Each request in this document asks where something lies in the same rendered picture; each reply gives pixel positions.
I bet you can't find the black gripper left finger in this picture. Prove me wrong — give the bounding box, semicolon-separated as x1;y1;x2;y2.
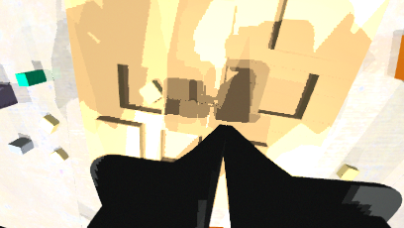
90;124;227;228

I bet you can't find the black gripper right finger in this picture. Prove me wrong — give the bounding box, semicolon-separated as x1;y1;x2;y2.
224;125;403;228

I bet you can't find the light purple block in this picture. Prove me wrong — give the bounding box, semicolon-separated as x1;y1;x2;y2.
0;84;18;110

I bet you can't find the orange cube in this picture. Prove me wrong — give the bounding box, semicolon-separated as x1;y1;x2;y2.
394;35;404;80

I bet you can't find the cyan block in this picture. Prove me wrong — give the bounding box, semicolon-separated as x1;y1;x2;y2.
15;70;47;86

